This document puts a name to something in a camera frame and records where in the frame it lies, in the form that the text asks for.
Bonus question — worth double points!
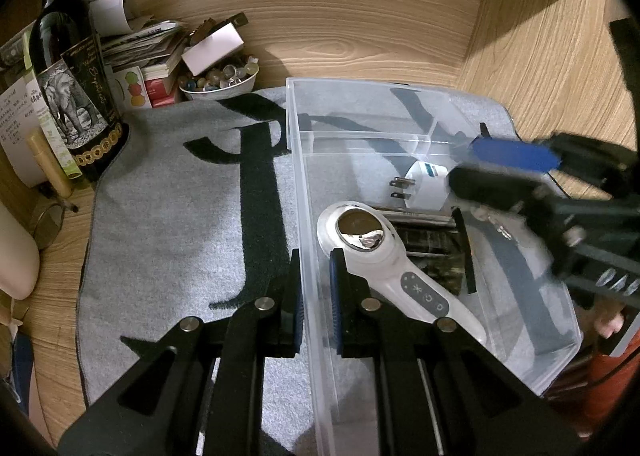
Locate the grey mat with black letters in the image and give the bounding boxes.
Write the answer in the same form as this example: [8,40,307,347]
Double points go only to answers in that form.
[75,85,582,456]

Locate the beige tube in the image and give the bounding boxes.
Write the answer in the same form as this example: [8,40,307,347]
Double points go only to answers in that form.
[25,131,74,198]

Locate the clear plastic storage box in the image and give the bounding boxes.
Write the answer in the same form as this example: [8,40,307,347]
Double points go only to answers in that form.
[284,77,584,456]

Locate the eyeglasses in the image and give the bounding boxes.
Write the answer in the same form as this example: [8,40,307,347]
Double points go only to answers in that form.
[31,185,81,252]

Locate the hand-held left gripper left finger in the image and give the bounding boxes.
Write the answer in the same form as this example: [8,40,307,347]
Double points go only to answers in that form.
[57,249,306,456]

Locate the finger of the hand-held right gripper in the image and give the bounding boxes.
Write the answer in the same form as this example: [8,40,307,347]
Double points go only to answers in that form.
[470,132,640,188]
[447,165,640,224]

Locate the person's right hand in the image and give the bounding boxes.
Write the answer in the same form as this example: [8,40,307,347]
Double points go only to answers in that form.
[592,303,627,340]

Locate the white bowl of marbles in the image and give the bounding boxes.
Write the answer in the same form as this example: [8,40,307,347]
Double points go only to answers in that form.
[177,56,261,102]

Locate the pink mug with handle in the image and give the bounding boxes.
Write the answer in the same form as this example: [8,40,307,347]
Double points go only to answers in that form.
[0,197,41,300]

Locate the white plug adapter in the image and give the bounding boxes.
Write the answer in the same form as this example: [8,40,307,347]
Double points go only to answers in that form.
[389,159,454,211]

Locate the slim bottle with green cap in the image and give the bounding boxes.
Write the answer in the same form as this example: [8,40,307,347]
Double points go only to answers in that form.
[22,31,84,182]

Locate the blue and white card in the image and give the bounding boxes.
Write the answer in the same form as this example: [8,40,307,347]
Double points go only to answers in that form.
[9,330,34,418]

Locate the dark wine bottle elephant label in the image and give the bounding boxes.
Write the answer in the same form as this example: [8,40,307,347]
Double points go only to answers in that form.
[27,0,126,183]

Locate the white handheld massager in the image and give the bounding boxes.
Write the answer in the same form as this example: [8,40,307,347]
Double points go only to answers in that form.
[316,201,487,345]

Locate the dark patterned case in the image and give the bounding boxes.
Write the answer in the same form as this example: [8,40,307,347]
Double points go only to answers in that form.
[374,205,477,295]

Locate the stack of books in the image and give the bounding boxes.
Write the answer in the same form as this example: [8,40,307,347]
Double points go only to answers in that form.
[100,18,192,110]

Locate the white handwritten note paper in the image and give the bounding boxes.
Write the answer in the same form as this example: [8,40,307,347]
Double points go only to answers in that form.
[0,76,51,188]

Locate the person's right forearm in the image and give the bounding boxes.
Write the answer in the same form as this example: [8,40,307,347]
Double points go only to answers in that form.
[584,336,632,438]

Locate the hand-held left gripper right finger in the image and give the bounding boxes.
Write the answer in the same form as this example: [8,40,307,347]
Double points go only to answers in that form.
[327,248,584,456]

